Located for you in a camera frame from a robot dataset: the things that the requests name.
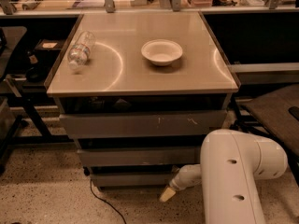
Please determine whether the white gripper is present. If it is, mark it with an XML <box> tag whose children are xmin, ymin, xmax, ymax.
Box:
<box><xmin>159</xmin><ymin>164</ymin><xmax>202</xmax><ymax>203</ymax></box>

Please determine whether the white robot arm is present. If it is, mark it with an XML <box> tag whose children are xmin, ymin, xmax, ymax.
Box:
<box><xmin>160</xmin><ymin>129</ymin><xmax>288</xmax><ymax>224</ymax></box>

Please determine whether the grey bottom drawer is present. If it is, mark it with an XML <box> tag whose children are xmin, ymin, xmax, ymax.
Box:
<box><xmin>90</xmin><ymin>172</ymin><xmax>176</xmax><ymax>188</ymax></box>

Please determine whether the clear plastic bottle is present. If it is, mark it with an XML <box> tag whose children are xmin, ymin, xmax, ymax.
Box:
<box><xmin>67</xmin><ymin>31</ymin><xmax>96</xmax><ymax>70</ymax></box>

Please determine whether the black box with label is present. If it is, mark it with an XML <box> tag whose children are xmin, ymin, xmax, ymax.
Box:
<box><xmin>34</xmin><ymin>39</ymin><xmax>64</xmax><ymax>60</ymax></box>

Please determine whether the grey top drawer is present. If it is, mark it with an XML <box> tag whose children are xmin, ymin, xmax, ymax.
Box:
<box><xmin>60</xmin><ymin>110</ymin><xmax>227</xmax><ymax>139</ymax></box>

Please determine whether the black office chair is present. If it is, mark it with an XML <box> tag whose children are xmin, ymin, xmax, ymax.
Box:
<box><xmin>230</xmin><ymin>84</ymin><xmax>299</xmax><ymax>186</ymax></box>

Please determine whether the black floor cable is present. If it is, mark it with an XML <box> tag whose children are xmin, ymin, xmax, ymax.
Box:
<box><xmin>89</xmin><ymin>179</ymin><xmax>128</xmax><ymax>224</ymax></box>

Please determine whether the grey drawer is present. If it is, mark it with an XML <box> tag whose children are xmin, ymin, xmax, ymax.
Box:
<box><xmin>60</xmin><ymin>110</ymin><xmax>227</xmax><ymax>139</ymax></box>
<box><xmin>90</xmin><ymin>172</ymin><xmax>176</xmax><ymax>188</ymax></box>
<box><xmin>78</xmin><ymin>147</ymin><xmax>200</xmax><ymax>167</ymax></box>

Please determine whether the grey middle drawer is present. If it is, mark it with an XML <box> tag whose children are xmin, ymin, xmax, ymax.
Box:
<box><xmin>78</xmin><ymin>147</ymin><xmax>200</xmax><ymax>167</ymax></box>

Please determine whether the white bowl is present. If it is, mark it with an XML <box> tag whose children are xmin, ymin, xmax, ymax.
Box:
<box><xmin>141</xmin><ymin>39</ymin><xmax>183</xmax><ymax>66</ymax></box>

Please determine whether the grey drawer cabinet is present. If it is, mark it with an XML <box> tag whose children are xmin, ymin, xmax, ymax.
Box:
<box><xmin>47</xmin><ymin>12</ymin><xmax>238</xmax><ymax>175</ymax></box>

